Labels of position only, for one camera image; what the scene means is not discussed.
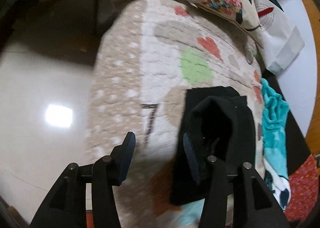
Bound black pants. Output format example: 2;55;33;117
169;86;256;206

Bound red patterned cloth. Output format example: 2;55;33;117
284;155;319;222

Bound turquoise fleece blanket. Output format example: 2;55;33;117
260;78;291;210

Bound white paper shopping bag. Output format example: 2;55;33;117
254;0;305;75

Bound heart patterned quilt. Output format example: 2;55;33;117
86;0;264;227

